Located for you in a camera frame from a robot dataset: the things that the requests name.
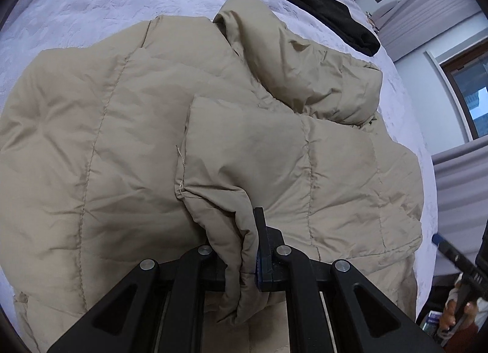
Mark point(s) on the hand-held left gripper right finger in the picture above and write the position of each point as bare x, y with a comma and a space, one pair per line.
263, 261

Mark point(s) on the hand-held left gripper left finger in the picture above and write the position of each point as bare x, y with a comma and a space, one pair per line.
196, 263

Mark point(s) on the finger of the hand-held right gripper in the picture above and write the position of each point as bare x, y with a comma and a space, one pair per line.
450, 252

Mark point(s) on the beige puffer jacket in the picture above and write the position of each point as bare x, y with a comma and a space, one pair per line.
125, 139

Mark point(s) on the person's right hand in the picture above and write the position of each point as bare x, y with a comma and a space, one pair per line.
455, 311

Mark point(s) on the grey curtain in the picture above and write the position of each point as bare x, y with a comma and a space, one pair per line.
423, 14
461, 193

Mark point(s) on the dark framed window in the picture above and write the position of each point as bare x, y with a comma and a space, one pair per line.
467, 90

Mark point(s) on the small colourful boxes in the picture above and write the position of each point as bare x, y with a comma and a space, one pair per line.
371, 20

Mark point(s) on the purple bedspread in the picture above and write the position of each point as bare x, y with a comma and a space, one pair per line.
95, 6

